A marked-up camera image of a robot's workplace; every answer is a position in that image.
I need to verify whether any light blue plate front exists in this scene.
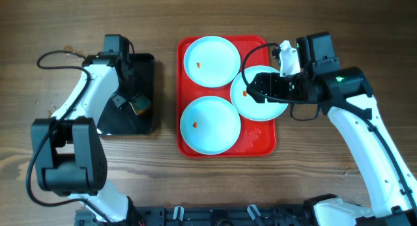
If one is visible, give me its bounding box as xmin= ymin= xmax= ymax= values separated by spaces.
xmin=179 ymin=96 xmax=241 ymax=156

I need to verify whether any light blue plate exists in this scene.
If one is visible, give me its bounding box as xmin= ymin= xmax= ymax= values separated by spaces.
xmin=182 ymin=36 xmax=241 ymax=88
xmin=230 ymin=73 xmax=288 ymax=122
xmin=179 ymin=96 xmax=241 ymax=156

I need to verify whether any red plastic tray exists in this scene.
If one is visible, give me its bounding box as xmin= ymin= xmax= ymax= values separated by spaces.
xmin=177 ymin=35 xmax=278 ymax=158

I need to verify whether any orange green sponge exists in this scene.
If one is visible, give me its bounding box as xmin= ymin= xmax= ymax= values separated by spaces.
xmin=130 ymin=94 xmax=152 ymax=115

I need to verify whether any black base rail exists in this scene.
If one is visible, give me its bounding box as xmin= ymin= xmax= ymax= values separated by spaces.
xmin=74 ymin=203 xmax=366 ymax=226

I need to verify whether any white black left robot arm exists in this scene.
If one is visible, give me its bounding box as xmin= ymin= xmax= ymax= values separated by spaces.
xmin=25 ymin=35 xmax=143 ymax=225

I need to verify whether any light blue plate back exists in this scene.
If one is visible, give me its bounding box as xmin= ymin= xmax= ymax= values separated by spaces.
xmin=182 ymin=36 xmax=241 ymax=88

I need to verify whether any black water tray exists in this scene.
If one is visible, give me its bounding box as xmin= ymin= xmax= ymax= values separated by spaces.
xmin=97 ymin=53 xmax=155 ymax=135

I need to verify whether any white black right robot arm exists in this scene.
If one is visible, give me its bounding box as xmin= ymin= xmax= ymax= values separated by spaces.
xmin=245 ymin=32 xmax=416 ymax=225

